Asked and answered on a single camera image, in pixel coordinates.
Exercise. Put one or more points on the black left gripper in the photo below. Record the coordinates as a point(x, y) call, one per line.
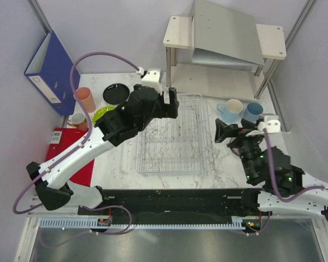
point(169, 110)

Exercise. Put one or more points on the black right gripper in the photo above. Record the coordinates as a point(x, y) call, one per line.
point(246, 126)

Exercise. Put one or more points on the light blue ceramic mug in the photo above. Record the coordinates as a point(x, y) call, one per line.
point(230, 111)

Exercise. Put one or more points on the light blue tumbler cup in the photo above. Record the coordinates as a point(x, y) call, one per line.
point(252, 112)

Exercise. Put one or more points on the white wire dish rack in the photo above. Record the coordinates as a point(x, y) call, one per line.
point(176, 146)

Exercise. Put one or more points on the black plate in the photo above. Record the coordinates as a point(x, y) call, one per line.
point(116, 93)

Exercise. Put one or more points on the lime green plate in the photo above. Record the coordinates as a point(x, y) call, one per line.
point(100, 112)

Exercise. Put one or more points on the pink tumbler cup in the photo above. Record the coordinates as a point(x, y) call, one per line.
point(86, 98)

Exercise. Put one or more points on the pink dotted mug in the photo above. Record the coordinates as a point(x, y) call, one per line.
point(79, 122)

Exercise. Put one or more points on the brown patterned bowl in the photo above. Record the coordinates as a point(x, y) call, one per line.
point(236, 151)

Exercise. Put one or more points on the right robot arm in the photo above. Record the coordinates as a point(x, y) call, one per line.
point(286, 188)

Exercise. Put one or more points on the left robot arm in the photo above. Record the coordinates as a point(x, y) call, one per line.
point(51, 178)

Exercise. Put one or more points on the white two-tier shelf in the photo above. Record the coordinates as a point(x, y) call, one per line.
point(212, 74)

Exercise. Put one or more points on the grey metal sheet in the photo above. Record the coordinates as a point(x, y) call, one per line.
point(224, 37)

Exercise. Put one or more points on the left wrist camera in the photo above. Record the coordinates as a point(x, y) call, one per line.
point(151, 78)

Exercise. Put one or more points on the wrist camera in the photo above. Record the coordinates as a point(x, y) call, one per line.
point(270, 123)
point(151, 78)

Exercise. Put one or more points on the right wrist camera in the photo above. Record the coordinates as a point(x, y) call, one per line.
point(270, 123)

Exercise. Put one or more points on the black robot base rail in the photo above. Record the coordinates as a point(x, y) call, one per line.
point(178, 205)

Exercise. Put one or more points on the blue ring binder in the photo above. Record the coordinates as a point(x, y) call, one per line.
point(49, 70)

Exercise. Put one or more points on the light blue cable duct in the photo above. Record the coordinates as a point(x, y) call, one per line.
point(97, 223)

